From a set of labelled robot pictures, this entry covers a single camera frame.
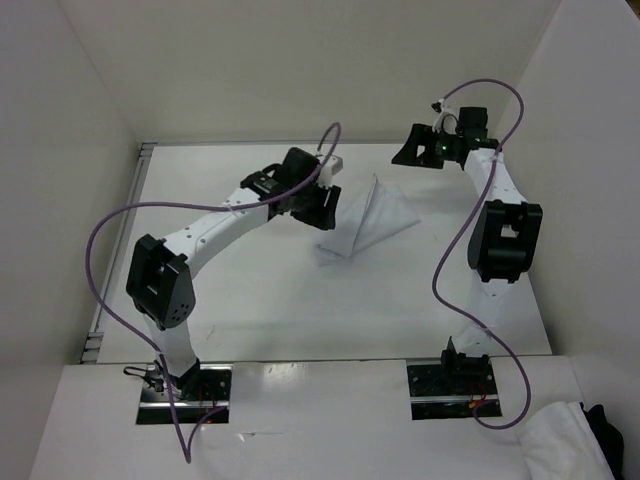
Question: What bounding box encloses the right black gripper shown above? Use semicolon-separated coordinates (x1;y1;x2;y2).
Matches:
392;123;462;170

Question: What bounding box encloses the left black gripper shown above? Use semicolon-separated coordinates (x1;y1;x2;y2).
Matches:
289;177;340;231

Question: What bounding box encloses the white skirt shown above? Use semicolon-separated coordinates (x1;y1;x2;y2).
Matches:
312;175;421;266

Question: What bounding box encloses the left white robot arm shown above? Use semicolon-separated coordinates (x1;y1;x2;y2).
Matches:
126;147;343;400

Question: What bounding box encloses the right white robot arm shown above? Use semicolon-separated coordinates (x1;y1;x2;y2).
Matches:
392;104;543;393

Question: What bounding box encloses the white cloth pile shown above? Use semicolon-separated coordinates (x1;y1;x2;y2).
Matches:
517;402;614;480

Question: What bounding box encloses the black cloth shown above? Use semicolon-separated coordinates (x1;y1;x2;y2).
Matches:
583;404;625;480

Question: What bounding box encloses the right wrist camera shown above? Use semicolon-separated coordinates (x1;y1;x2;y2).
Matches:
431;99;458;133

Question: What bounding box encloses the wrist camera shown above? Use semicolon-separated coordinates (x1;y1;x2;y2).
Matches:
431;99;458;133
315;155;344;188

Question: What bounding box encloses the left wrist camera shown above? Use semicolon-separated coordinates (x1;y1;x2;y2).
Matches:
315;155;344;188

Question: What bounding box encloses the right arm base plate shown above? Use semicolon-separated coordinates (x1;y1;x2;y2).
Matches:
406;360;502;421

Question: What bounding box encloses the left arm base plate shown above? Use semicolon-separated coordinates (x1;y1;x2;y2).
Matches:
123;364;232;426

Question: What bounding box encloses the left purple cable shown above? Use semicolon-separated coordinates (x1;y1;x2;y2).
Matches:
85;121;344;464

